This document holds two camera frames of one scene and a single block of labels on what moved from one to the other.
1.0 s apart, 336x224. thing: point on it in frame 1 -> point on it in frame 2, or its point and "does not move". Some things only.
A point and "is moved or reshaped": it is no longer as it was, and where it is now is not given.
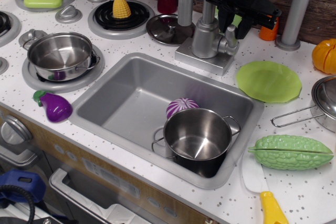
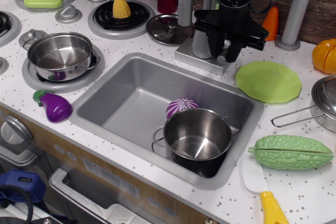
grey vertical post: [296, 12] does not move
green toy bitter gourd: [280, 152] does not move
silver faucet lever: [229, 44] is moved or reshaped
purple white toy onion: [179, 104] does not move
